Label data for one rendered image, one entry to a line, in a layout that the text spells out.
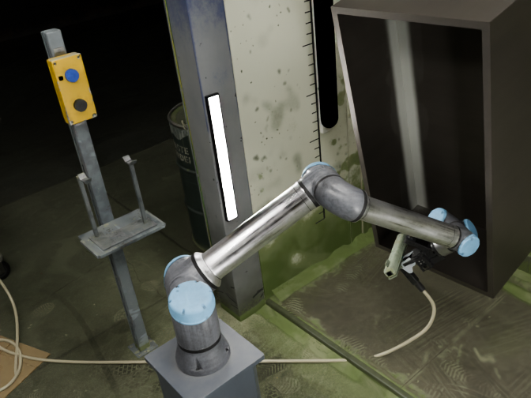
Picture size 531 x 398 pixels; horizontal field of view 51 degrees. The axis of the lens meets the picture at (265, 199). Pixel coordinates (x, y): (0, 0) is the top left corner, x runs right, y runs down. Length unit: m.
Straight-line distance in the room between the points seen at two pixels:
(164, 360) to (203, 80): 1.14
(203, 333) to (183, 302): 0.12
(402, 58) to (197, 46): 0.86
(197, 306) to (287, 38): 1.39
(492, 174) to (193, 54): 1.25
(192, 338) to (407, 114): 1.41
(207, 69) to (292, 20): 0.51
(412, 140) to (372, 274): 0.91
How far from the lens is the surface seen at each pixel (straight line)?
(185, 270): 1.99
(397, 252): 2.52
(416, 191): 2.91
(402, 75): 2.55
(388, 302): 3.09
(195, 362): 1.96
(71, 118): 2.35
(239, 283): 2.95
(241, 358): 2.00
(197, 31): 2.39
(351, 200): 1.85
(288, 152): 2.85
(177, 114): 3.49
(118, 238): 2.47
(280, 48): 2.68
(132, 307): 2.90
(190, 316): 1.83
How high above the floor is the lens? 2.06
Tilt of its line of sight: 30 degrees down
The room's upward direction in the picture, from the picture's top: 7 degrees counter-clockwise
